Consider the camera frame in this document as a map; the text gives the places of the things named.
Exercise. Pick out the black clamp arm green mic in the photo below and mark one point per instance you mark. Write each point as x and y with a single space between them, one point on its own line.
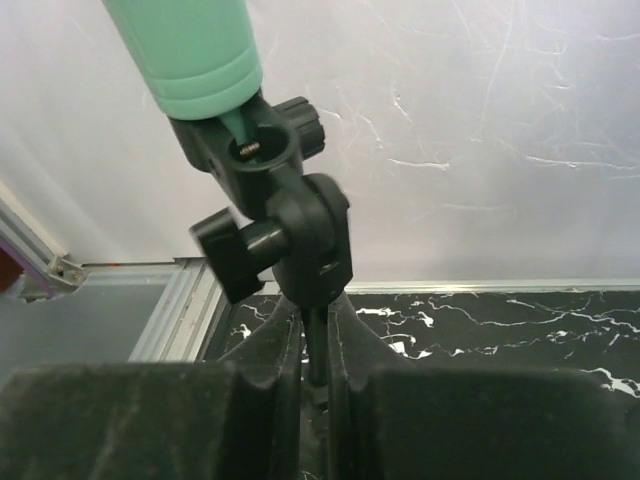
299 225

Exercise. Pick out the green microphone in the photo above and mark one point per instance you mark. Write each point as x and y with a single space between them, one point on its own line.
199 59

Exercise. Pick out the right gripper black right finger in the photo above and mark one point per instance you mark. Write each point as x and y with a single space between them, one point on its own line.
392 419

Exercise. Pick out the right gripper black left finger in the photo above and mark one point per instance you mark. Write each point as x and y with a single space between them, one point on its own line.
233 418

